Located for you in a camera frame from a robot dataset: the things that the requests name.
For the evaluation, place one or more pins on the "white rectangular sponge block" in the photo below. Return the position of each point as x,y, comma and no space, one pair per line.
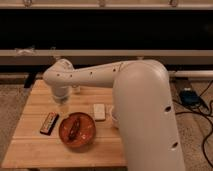
99,112

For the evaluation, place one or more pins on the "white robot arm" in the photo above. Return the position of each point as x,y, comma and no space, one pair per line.
142,104

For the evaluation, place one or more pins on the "brown food piece in bowl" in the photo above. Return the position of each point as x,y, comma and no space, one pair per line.
74,129

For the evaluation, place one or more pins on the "wooden table board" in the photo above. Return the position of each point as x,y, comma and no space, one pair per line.
30,149

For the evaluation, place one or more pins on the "black orange eraser bar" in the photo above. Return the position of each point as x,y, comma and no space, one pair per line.
49,123

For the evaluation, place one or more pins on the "orange ceramic bowl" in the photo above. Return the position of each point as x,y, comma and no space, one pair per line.
86,134

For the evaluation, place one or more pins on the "blue black power adapter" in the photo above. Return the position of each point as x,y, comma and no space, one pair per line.
189,98

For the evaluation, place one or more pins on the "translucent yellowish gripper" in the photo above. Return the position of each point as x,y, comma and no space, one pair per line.
63,108

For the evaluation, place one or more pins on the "clear small bottle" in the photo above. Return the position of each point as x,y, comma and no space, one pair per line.
76,89

